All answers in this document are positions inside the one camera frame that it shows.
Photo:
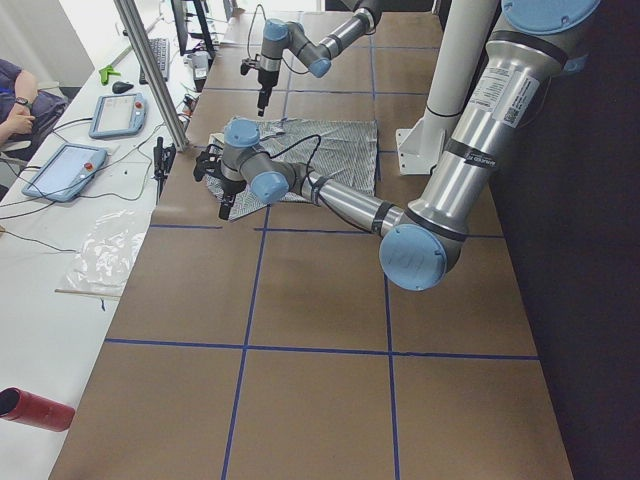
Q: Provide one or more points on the near blue teach pendant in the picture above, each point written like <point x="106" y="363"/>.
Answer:
<point x="66" y="173"/>

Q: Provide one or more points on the black computer mouse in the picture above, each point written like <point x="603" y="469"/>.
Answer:
<point x="121" y="87"/>

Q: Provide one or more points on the green tool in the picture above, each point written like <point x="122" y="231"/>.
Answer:
<point x="106" y="73"/>

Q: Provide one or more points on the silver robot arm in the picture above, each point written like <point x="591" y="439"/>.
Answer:
<point x="494" y="57"/>
<point x="279" y="36"/>

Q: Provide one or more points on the black monitor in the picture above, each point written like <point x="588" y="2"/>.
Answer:
<point x="192" y="26"/>

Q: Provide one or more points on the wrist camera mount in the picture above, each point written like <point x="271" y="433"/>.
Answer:
<point x="208" y="162"/>
<point x="249" y="63"/>

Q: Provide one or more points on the red cylinder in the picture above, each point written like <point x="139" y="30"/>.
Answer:
<point x="30" y="409"/>

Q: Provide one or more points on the seated person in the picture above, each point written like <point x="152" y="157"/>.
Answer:
<point x="27" y="112"/>

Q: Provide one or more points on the blue teach pendant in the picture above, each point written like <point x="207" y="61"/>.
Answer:
<point x="66" y="173"/>
<point x="118" y="116"/>

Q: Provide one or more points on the navy white striped polo shirt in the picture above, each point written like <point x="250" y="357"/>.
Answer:
<point x="277" y="158"/>

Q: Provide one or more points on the aluminium frame post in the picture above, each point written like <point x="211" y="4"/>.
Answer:
<point x="133" y="24"/>

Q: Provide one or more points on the clear plastic bag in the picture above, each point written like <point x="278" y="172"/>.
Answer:
<point x="107" y="256"/>

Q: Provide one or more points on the black keyboard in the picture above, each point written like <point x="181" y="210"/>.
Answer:
<point x="160" y="48"/>

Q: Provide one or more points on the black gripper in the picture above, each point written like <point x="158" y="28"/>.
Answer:
<point x="264" y="81"/>
<point x="229" y="188"/>

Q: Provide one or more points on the far blue teach pendant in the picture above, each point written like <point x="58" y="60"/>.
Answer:
<point x="118" y="116"/>

